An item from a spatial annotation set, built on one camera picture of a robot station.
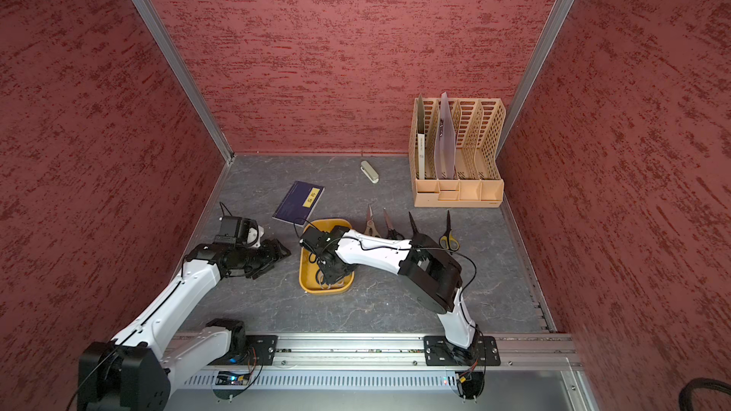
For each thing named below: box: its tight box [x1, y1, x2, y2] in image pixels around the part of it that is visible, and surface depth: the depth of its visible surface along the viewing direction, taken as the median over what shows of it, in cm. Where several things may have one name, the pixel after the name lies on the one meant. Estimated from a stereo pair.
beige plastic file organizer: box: [408, 97, 507, 208], surface depth 105 cm
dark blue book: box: [272, 180, 326, 229], surface depth 106 cm
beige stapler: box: [359, 159, 380, 184], surface depth 115 cm
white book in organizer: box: [416, 94, 426, 180], surface depth 94 cm
